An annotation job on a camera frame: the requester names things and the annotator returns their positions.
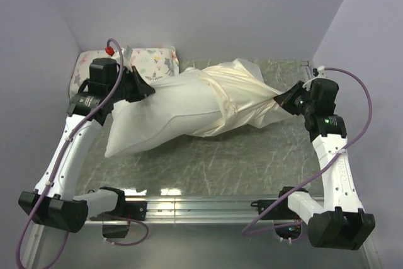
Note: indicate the aluminium right side rail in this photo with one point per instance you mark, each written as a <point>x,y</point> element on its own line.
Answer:
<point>307,70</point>

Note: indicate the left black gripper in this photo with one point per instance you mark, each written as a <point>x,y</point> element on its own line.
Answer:
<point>141,89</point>

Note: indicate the white pillow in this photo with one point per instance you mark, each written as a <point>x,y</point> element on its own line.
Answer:
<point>181,105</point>

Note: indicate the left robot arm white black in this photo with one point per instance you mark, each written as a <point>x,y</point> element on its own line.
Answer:
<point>53,202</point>

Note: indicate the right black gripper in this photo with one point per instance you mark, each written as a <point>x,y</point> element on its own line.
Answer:
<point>287,99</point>

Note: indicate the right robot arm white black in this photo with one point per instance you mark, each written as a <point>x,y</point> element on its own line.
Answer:
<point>340,222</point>

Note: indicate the aluminium rail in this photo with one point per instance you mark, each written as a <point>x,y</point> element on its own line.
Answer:
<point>198,210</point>
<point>307,70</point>

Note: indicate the aluminium front rail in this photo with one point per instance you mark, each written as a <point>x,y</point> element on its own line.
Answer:
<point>198,210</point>

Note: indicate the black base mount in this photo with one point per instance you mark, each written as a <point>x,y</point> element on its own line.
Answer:
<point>281,212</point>
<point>117,226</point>

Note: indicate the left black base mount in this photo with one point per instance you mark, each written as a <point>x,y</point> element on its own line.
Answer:
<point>117,226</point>

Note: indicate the animal print patterned pillow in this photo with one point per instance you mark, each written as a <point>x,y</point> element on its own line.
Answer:
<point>152,64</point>

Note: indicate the cream pillowcase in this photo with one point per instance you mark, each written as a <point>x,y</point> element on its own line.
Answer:
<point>241,95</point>

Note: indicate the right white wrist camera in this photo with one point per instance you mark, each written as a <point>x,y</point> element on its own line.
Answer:
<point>319,73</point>

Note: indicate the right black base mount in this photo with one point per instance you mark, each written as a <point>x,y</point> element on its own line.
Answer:
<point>281,212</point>

